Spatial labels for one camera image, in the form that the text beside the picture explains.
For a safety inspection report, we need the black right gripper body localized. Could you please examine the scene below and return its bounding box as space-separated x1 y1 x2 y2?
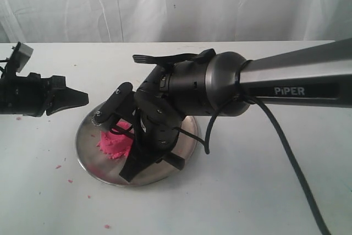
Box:
131 103 179 152

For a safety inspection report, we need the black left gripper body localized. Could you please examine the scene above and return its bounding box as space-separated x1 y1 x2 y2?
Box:
1 73 67 117

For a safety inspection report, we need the pink kinetic sand mound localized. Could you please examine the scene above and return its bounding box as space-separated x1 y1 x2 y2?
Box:
97 131 133 160

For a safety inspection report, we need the black knife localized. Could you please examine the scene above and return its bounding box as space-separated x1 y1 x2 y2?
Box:
109 125 185 170

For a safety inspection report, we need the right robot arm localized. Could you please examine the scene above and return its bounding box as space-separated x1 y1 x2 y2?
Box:
120 39 351 181

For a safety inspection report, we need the round steel plate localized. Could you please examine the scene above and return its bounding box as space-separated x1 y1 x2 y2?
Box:
76 103 198 187

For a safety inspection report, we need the white backdrop curtain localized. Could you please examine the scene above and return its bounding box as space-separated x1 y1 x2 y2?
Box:
1 0 351 42

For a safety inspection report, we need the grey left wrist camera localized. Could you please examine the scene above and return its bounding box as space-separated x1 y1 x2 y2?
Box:
7 42 34 73

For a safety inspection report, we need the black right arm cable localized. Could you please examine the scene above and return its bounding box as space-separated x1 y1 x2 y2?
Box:
203 91 331 235

